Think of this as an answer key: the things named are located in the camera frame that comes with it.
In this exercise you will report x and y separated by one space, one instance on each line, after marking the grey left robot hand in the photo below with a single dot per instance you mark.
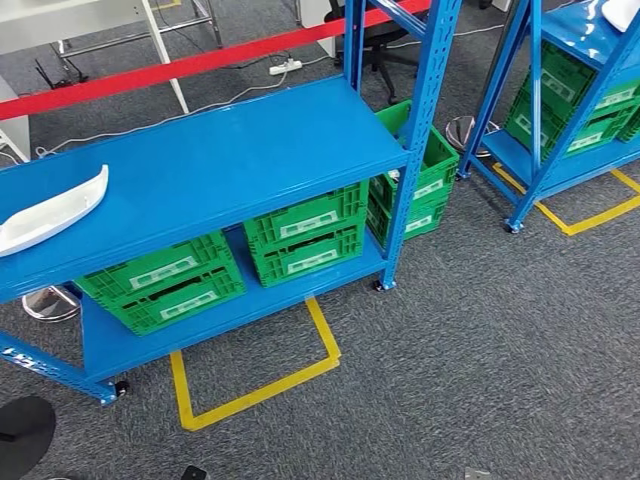
194 474

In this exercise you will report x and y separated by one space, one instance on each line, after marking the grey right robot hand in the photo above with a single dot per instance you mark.
477 475

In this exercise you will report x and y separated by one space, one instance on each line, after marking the blue metal shelf rack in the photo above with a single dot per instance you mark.
536 132
200 166

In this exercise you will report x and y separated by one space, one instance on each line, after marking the white plastic trim part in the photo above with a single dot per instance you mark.
50 215
623 12

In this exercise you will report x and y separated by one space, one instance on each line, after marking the chrome stanchion base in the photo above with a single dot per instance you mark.
50 305
460 132

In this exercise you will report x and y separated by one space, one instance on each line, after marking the red barrier belt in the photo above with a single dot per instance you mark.
150 71

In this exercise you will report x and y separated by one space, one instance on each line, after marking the white power strip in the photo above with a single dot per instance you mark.
285 66

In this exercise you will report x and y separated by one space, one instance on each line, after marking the black office chair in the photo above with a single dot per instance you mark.
380 40

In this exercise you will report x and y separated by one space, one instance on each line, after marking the white partition desk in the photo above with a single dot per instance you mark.
315 20

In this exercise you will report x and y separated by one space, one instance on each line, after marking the black round base plate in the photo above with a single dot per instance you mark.
25 437

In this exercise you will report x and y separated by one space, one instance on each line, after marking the steel table frame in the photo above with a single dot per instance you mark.
213 26

